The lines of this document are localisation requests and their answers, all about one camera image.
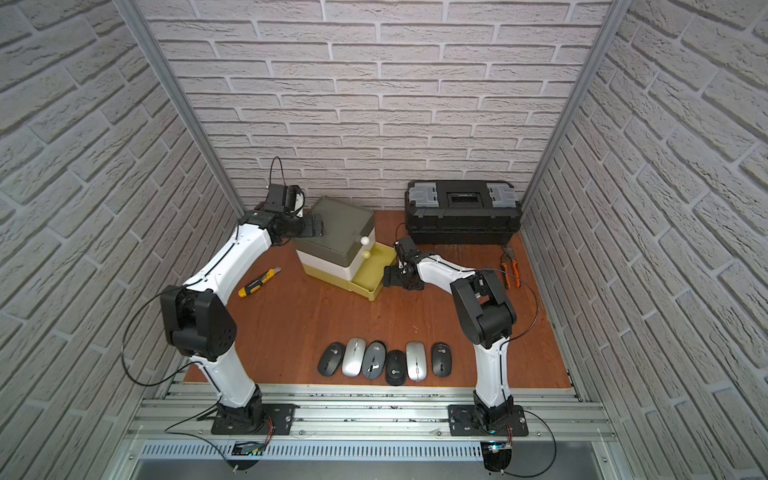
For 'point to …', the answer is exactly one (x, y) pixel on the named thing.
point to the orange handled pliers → (505, 254)
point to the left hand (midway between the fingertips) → (316, 220)
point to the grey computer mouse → (374, 360)
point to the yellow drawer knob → (366, 254)
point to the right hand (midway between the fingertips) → (400, 280)
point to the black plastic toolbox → (456, 212)
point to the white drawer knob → (364, 240)
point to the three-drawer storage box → (346, 256)
